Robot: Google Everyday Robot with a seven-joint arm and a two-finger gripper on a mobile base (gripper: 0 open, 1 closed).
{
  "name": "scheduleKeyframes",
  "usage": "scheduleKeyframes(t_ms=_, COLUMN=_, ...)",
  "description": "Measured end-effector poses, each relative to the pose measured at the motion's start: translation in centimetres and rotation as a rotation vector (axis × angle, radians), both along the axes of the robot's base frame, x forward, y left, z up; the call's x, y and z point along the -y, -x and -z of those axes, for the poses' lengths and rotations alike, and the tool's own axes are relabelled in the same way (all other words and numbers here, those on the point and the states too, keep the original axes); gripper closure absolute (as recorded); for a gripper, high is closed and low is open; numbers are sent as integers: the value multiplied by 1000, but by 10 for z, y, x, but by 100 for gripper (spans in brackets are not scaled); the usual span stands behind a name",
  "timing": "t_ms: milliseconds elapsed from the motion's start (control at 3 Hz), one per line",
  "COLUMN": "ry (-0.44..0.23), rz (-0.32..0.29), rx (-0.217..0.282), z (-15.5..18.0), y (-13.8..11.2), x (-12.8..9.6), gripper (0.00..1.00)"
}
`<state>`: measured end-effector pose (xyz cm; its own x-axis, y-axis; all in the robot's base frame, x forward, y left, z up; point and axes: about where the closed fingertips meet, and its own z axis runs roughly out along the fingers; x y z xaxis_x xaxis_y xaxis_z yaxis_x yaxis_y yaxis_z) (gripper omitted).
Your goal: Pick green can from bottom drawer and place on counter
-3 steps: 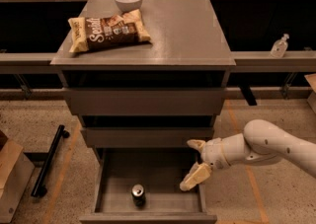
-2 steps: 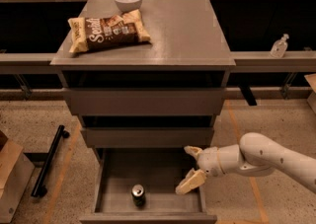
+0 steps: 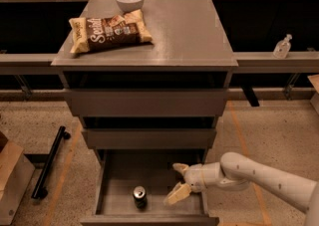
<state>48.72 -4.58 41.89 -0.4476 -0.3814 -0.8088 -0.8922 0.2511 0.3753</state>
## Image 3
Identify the cardboard box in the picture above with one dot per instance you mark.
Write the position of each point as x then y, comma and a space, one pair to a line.
15, 174

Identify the brown chip bag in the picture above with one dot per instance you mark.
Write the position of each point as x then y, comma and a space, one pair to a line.
99, 34

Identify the grey middle drawer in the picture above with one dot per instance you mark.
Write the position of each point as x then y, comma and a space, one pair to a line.
149, 138

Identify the grey drawer cabinet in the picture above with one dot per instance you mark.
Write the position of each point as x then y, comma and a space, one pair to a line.
189, 51

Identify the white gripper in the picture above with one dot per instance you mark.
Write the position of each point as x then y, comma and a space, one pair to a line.
193, 176

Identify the grey drawer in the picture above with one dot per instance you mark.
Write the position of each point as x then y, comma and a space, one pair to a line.
146, 103
149, 138

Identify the black metal bar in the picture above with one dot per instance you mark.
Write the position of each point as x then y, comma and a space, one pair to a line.
40, 190

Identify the clear sanitizer bottle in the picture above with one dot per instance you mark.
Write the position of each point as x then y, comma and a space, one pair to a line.
282, 48

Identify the grey top drawer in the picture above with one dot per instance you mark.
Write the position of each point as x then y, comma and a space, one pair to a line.
146, 103

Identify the open bottom drawer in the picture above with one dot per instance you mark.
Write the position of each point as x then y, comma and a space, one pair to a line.
123, 170

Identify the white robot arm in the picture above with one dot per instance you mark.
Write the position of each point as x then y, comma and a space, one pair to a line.
234, 171

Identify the green soda can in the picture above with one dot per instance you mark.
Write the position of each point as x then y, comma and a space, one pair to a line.
140, 197

